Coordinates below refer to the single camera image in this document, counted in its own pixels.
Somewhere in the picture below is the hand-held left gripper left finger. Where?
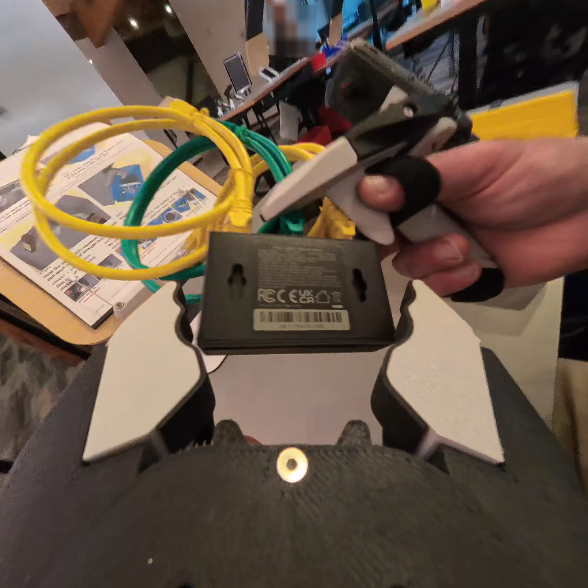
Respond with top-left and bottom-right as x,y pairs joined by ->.
83,280 -> 216,462

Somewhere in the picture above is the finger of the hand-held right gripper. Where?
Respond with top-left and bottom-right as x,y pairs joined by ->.
250,137 -> 364,233
327,177 -> 397,246

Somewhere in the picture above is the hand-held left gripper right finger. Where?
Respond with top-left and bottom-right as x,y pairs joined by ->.
370,280 -> 506,465

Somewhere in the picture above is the yellow ethernet cable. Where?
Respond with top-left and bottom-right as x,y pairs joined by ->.
250,142 -> 358,240
21,99 -> 254,281

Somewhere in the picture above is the green ethernet cable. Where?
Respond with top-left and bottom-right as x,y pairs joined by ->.
121,121 -> 307,305

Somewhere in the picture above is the black network switch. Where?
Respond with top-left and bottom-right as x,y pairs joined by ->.
198,231 -> 397,355

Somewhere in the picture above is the yellow plastic bin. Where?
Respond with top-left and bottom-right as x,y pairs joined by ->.
469,89 -> 580,141

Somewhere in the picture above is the person's right hand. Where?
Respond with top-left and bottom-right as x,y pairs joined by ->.
358,137 -> 588,298

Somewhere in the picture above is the red plastic bin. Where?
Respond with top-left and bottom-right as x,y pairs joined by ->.
298,107 -> 352,147

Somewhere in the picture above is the brown desk with black legs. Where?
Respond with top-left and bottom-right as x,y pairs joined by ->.
220,0 -> 490,121

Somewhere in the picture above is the wooden instruction board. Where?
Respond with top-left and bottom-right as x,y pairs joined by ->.
0,133 -> 228,346

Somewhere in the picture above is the small tablet on stand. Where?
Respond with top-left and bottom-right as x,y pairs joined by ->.
223,52 -> 253,96

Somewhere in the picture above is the printed instruction sheet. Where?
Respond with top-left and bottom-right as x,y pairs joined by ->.
0,134 -> 220,330

